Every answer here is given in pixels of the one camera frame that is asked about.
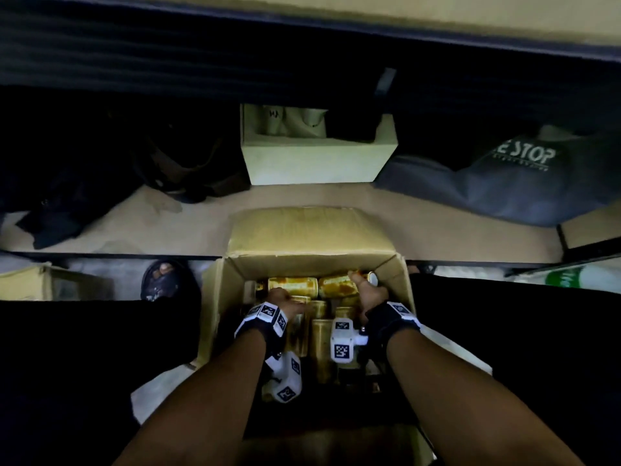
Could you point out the person's left hand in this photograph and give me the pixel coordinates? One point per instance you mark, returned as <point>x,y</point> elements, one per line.
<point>284,303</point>

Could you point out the person's right hand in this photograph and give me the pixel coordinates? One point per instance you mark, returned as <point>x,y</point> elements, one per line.
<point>371,298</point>

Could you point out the person's left fingers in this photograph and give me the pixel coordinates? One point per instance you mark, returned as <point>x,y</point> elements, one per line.
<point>301,308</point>

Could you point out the person's right fingers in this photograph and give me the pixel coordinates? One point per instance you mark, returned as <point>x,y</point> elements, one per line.
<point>357,278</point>

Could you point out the golden drink can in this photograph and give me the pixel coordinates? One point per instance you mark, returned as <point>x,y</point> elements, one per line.
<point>298,286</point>
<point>337,286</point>

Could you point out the person's left forearm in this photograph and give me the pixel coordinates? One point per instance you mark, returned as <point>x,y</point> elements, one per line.
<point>203,407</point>

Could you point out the person's right forearm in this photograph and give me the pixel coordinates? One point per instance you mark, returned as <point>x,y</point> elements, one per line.
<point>465,407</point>

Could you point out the black marker-tagged wrist band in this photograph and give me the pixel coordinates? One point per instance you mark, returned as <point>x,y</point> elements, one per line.
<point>390,317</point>
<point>262,322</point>

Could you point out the cluster of golden cans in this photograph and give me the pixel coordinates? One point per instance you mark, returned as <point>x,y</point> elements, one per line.
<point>321,349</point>

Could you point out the open brown cardboard box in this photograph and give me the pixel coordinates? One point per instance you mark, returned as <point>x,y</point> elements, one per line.
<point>310,232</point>

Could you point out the cream open storage box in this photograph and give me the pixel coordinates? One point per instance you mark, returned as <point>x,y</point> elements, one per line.
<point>315,162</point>

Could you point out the black sandal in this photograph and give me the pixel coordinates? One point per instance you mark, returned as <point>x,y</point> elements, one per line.
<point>162,282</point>

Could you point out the white paper bundle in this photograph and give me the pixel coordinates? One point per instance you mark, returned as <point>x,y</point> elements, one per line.
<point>286,122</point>

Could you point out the dark blue printed bag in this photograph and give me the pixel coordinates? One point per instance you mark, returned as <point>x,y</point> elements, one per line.
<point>509,189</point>

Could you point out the black rounded bag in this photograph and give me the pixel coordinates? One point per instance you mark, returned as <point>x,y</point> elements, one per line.
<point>189,160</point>

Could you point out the white bag with green print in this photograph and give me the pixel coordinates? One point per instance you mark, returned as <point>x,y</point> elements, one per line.
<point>563,276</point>

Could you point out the black cloth bag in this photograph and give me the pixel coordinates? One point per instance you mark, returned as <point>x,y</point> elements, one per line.
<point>58,213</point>

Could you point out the yellowish cardboard carton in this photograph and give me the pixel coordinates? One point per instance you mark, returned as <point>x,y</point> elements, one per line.
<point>29,283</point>

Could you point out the dark ribbed panel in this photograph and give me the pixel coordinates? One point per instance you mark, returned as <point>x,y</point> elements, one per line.
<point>194,53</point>

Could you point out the black metal shelf frame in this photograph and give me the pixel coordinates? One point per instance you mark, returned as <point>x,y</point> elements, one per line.
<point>97,256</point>

